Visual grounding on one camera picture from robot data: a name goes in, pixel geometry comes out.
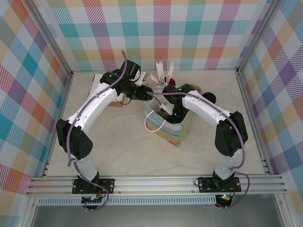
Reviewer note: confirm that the green white paper bag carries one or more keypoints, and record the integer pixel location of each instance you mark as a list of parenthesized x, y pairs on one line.
[(184, 132)]

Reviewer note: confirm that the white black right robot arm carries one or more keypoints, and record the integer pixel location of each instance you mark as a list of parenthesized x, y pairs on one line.
[(203, 106)]

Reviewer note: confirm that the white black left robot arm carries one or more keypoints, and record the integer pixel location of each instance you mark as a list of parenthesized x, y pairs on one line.
[(94, 106)]

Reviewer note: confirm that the red cup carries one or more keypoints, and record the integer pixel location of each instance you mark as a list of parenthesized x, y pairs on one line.
[(173, 82)]

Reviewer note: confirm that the white paper napkin stack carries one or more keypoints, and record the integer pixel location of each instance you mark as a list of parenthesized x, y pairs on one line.
[(94, 81)]

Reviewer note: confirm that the black cup lid stack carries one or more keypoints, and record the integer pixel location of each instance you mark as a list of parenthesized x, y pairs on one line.
[(210, 97)]

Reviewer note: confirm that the small controller board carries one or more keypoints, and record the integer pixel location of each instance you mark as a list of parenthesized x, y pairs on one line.
[(93, 199), (225, 197)]

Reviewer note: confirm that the aluminium front rail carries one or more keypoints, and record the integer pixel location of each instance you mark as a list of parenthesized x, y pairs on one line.
[(154, 184)]

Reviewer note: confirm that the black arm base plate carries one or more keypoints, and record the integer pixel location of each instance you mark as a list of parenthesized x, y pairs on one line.
[(206, 184), (106, 185)]

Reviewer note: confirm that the aluminium frame post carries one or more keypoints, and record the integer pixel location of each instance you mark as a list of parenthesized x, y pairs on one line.
[(257, 35), (52, 37)]

